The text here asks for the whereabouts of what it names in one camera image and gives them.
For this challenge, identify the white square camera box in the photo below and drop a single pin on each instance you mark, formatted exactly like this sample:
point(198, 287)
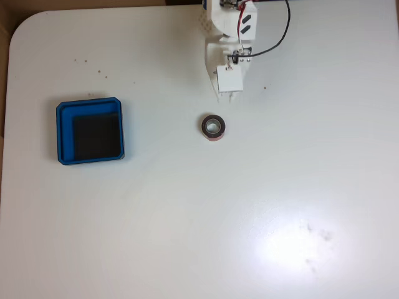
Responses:
point(230, 78)

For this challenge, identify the blue clamp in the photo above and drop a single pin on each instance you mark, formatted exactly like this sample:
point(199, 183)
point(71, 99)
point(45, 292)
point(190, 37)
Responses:
point(204, 3)

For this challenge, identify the red tape roll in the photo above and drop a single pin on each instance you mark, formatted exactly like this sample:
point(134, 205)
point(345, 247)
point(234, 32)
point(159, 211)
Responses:
point(222, 133)

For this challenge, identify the blue square box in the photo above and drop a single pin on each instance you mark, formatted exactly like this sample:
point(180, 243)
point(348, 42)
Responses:
point(64, 134)

